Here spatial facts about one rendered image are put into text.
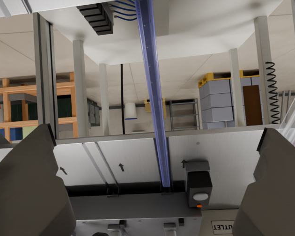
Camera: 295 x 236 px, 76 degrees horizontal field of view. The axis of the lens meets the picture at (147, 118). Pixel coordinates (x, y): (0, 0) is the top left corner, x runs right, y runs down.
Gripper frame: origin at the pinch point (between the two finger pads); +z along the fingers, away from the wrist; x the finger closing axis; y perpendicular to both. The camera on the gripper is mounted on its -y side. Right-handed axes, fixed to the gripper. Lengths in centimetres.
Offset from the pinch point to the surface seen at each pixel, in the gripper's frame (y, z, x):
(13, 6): -6.6, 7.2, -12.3
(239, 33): 2, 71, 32
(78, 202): 27.9, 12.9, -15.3
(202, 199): 20.7, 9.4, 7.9
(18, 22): 4, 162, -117
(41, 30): -1, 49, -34
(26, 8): -6.5, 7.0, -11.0
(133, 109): 332, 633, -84
